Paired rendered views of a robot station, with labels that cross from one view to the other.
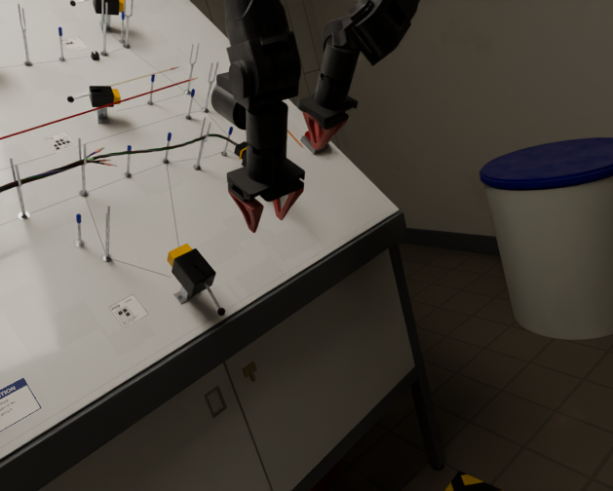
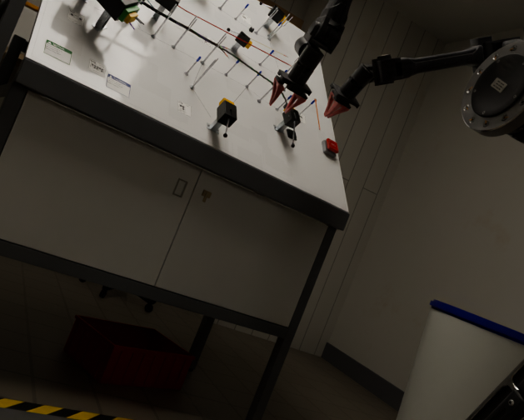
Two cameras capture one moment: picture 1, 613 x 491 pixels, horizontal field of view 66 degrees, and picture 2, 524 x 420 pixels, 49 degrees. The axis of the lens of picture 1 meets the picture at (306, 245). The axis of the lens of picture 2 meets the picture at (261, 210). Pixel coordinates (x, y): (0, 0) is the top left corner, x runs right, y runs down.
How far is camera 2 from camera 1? 1.10 m
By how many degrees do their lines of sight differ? 22
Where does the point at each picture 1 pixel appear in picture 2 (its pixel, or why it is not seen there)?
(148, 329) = (186, 120)
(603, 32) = not seen: outside the picture
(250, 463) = (164, 242)
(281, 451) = (181, 259)
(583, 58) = not seen: outside the picture
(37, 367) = (137, 87)
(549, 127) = (515, 326)
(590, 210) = (488, 359)
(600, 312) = not seen: outside the picture
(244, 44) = (323, 17)
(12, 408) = (119, 87)
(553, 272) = (436, 397)
